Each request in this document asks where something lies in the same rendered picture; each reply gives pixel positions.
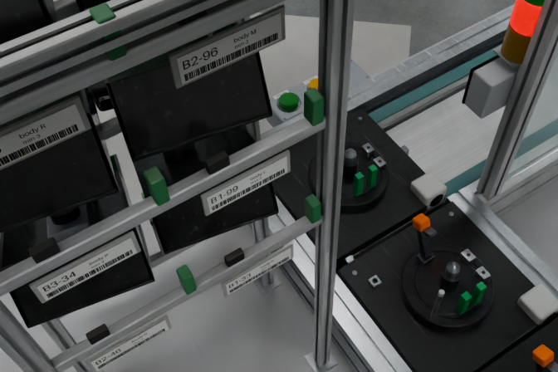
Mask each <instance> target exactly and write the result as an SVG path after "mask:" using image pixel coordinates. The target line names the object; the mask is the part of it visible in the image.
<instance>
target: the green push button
mask: <svg viewBox="0 0 558 372"><path fill-rule="evenodd" d="M298 105H299V97H298V95H296V94H294V93H291V92H287V93H284V94H282V95H281V96H280V97H279V106H280V107H281V108H282V109H283V110H294V109H296V108H297V107H298Z"/></svg>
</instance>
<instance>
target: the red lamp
mask: <svg viewBox="0 0 558 372"><path fill-rule="evenodd" d="M540 13H541V7H540V6H535V5H532V4H530V3H528V2H526V1H525V0H516V2H515V5H514V8H513V11H512V14H511V18H510V25H511V27H512V29H513V30H514V31H516V32H518V33H519V34H522V35H524V36H528V37H532V34H533V32H534V29H535V26H536V23H537V20H538V17H539V15H540Z"/></svg>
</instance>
